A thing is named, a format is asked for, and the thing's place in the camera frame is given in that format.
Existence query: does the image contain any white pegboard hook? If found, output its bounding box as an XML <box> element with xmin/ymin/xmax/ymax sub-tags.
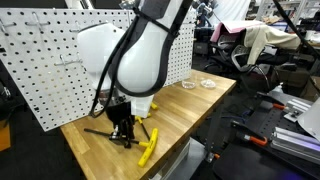
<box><xmin>53</xmin><ymin>52</ymin><xmax>83</xmax><ymax>68</ymax></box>
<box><xmin>23</xmin><ymin>12</ymin><xmax>51</xmax><ymax>33</ymax></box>
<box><xmin>68</xmin><ymin>21</ymin><xmax>81</xmax><ymax>35</ymax></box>
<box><xmin>0</xmin><ymin>20</ymin><xmax>17</xmax><ymax>35</ymax></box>

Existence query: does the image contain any long aluminium extrusion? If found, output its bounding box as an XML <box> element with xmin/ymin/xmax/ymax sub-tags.
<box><xmin>269</xmin><ymin>126</ymin><xmax>320</xmax><ymax>165</ymax></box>

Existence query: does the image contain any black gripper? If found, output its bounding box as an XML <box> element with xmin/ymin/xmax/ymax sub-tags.
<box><xmin>104</xmin><ymin>99</ymin><xmax>136</xmax><ymax>149</ymax></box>

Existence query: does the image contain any short aluminium extrusion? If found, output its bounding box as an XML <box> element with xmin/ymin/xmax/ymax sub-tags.
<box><xmin>283</xmin><ymin>98</ymin><xmax>313</xmax><ymax>123</ymax></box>

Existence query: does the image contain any white curved sheet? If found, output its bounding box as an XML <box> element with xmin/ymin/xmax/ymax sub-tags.
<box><xmin>297</xmin><ymin>97</ymin><xmax>320</xmax><ymax>143</ymax></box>

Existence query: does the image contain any cardboard box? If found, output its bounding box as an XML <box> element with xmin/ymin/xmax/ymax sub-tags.
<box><xmin>299</xmin><ymin>75</ymin><xmax>320</xmax><ymax>103</ymax></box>

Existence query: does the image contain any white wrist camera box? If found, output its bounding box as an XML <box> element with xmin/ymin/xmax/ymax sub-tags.
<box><xmin>130</xmin><ymin>93</ymin><xmax>155</xmax><ymax>119</ymax></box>

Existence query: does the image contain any large yellow T-handle hex key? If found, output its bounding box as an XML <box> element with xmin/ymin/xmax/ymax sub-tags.
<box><xmin>83</xmin><ymin>127</ymin><xmax>160</xmax><ymax>169</ymax></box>

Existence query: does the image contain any white metal pegboard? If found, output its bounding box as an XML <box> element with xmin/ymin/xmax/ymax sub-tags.
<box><xmin>0</xmin><ymin>8</ymin><xmax>197</xmax><ymax>133</ymax></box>

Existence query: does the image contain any black office chair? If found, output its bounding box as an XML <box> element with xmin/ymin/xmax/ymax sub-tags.
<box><xmin>204</xmin><ymin>28</ymin><xmax>280</xmax><ymax>90</ymax></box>

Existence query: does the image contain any thick black hanging cable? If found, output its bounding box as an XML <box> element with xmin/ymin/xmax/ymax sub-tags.
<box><xmin>272</xmin><ymin>0</ymin><xmax>320</xmax><ymax>60</ymax></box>

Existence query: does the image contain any metal shelving rack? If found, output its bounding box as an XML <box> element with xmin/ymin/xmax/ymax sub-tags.
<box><xmin>254</xmin><ymin>0</ymin><xmax>320</xmax><ymax>33</ymax></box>

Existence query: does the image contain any pink cloth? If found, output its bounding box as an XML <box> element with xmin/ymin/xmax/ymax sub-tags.
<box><xmin>209</xmin><ymin>19</ymin><xmax>265</xmax><ymax>43</ymax></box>

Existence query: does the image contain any orange-handled black clamp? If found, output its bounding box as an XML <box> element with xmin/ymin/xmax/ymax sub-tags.
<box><xmin>255</xmin><ymin>91</ymin><xmax>287</xmax><ymax>112</ymax></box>
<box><xmin>230</xmin><ymin>119</ymin><xmax>269</xmax><ymax>147</ymax></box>

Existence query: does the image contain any orange floor mat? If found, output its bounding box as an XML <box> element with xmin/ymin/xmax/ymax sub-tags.
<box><xmin>0</xmin><ymin>124</ymin><xmax>12</xmax><ymax>153</ymax></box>

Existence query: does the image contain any beige jacket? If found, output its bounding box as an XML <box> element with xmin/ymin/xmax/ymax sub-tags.
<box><xmin>243</xmin><ymin>24</ymin><xmax>302</xmax><ymax>66</ymax></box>

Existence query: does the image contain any black perforated breadboard table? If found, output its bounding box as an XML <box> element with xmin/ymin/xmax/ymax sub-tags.
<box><xmin>212</xmin><ymin>94</ymin><xmax>320</xmax><ymax>180</ymax></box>

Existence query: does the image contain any grey metal table frame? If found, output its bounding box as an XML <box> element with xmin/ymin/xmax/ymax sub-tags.
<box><xmin>151</xmin><ymin>136</ymin><xmax>206</xmax><ymax>180</ymax></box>

